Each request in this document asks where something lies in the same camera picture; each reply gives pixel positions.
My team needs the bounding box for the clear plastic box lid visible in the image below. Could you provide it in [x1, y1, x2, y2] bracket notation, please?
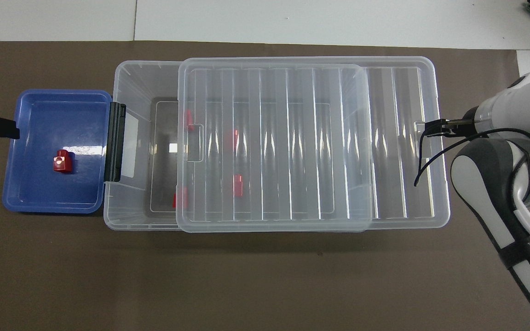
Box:
[176, 56, 451, 233]

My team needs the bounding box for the blue plastic tray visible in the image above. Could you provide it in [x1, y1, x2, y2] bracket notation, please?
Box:
[2, 89, 113, 214]

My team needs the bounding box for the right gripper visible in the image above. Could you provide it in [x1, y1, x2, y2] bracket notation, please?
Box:
[448, 107, 480, 138]

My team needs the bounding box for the black box latch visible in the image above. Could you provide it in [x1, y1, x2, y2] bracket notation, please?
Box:
[104, 102, 127, 183]

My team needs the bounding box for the black cable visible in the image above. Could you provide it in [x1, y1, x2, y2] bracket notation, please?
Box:
[414, 120, 530, 207]

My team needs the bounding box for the clear plastic storage box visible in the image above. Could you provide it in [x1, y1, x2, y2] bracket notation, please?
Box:
[103, 60, 372, 233]

